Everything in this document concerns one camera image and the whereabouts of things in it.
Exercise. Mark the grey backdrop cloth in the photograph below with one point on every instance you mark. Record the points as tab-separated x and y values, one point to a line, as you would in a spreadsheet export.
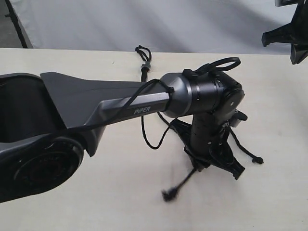
203	26

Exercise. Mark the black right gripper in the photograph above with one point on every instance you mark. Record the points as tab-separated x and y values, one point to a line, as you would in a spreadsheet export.
294	33

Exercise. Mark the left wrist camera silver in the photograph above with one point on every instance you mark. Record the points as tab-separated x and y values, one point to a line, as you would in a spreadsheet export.
237	118

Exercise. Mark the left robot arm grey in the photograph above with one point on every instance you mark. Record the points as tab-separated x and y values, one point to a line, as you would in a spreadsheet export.
48	122

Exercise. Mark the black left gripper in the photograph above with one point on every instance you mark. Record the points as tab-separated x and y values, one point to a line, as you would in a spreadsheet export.
205	142

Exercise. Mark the clear tape piece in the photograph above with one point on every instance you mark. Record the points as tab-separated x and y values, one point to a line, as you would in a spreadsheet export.
146	66

